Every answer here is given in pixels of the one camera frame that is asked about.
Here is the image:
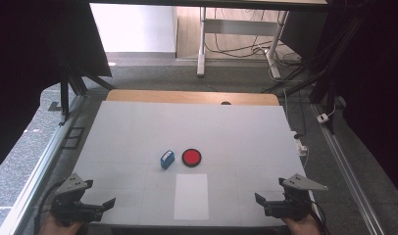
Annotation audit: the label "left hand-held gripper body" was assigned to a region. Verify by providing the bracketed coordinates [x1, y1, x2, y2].
[50, 172, 105, 227]

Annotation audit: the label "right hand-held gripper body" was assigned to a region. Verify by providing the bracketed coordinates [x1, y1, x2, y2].
[263, 172, 329, 221]

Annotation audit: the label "blue stamp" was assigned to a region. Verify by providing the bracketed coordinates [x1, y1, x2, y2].
[160, 149, 175, 170]

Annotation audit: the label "red round ink pad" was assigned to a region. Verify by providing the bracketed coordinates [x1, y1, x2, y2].
[181, 148, 203, 168]

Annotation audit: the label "person's right hand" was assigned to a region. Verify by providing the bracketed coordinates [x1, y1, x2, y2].
[280, 213, 323, 235]

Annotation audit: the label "person's left hand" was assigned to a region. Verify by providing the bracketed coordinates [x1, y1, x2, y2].
[38, 213, 84, 235]

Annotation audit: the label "white power strip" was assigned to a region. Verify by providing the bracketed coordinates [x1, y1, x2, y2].
[290, 130, 309, 158]

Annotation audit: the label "white paper sheet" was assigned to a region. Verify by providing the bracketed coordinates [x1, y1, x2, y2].
[173, 173, 210, 221]

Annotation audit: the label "white table mat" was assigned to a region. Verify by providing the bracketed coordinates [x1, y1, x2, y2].
[69, 100, 316, 228]

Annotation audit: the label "black metal stand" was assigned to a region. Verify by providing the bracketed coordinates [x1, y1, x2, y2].
[262, 13, 342, 135]
[48, 55, 116, 126]

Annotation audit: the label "wooden table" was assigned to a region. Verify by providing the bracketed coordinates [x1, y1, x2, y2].
[106, 89, 280, 107]

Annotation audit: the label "black curtain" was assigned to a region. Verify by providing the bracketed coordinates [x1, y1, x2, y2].
[279, 0, 398, 200]
[0, 0, 113, 175]

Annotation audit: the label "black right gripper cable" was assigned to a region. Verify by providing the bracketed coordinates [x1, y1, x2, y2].
[309, 199, 329, 235]

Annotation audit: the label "aluminium rail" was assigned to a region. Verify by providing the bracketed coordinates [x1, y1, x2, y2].
[310, 103, 386, 235]
[0, 94, 87, 235]

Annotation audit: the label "black floor cables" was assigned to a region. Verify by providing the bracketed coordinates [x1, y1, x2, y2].
[204, 8, 306, 94]

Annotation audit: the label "white metal desk frame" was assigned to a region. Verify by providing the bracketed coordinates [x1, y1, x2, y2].
[196, 6, 290, 80]

